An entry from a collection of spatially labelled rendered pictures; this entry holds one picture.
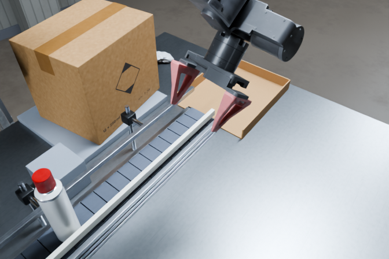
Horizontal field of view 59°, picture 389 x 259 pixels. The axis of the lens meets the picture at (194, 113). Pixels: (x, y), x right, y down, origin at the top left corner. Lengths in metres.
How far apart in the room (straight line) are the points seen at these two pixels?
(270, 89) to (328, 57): 1.86
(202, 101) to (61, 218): 0.60
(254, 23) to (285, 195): 0.53
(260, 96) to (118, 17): 0.52
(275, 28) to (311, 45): 2.64
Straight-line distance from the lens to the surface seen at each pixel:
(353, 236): 0.92
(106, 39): 0.93
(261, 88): 1.21
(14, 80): 2.93
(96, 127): 0.97
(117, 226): 0.86
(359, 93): 2.74
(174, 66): 0.59
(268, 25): 0.52
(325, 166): 1.02
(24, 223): 0.78
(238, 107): 0.58
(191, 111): 1.03
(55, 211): 0.72
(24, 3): 3.18
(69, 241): 0.79
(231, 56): 0.56
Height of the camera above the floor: 1.58
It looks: 43 degrees down
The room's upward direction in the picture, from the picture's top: straight up
